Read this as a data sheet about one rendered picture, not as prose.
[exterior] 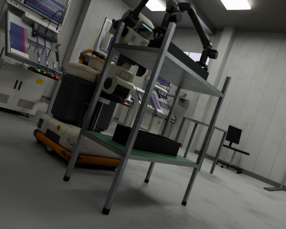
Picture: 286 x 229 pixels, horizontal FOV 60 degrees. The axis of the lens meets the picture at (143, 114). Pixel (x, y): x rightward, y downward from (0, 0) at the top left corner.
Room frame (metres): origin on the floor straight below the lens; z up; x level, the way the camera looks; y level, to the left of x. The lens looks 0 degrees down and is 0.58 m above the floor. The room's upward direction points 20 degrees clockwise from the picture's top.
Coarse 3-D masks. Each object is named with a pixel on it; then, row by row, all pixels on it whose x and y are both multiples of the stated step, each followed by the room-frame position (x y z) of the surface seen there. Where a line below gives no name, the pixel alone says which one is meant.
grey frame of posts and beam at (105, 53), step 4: (104, 20) 4.18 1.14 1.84; (104, 24) 4.17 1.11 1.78; (104, 28) 4.19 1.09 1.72; (100, 32) 4.18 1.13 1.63; (100, 36) 4.17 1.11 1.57; (100, 40) 4.19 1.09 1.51; (96, 44) 4.18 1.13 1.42; (96, 48) 4.15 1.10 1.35; (104, 52) 4.27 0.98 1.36; (92, 56) 4.18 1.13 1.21; (112, 60) 4.52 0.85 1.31; (128, 108) 4.42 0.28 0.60; (128, 112) 4.40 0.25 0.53; (128, 116) 4.42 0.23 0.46; (124, 120) 4.42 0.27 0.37; (124, 124) 4.40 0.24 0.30
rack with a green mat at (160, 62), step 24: (120, 24) 1.62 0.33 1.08; (120, 48) 1.57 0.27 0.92; (144, 48) 1.43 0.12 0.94; (168, 72) 1.78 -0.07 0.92; (192, 72) 1.60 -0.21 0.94; (96, 96) 1.62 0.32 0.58; (144, 96) 1.35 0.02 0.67; (216, 96) 2.06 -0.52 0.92; (168, 120) 2.28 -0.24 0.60; (120, 144) 1.57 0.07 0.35; (72, 168) 1.63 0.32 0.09; (120, 168) 1.35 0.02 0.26
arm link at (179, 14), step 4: (168, 4) 1.60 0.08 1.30; (172, 4) 1.58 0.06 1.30; (168, 8) 1.58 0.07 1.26; (168, 12) 1.61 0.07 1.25; (172, 12) 1.59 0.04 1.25; (176, 12) 1.55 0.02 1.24; (180, 12) 1.53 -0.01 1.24; (172, 16) 1.54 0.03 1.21; (176, 16) 1.52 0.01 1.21; (180, 16) 1.54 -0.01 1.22; (172, 20) 1.55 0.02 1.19; (176, 20) 1.53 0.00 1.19; (180, 20) 1.55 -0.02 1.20
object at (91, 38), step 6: (90, 30) 4.45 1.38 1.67; (96, 30) 4.34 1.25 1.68; (90, 36) 4.41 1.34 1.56; (96, 36) 4.30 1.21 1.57; (102, 36) 4.35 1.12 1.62; (84, 42) 4.49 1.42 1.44; (90, 42) 4.37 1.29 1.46; (96, 42) 4.29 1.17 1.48; (102, 42) 4.38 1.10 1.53; (84, 48) 4.44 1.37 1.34; (90, 48) 4.33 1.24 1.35; (90, 54) 4.29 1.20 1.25; (78, 60) 4.48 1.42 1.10
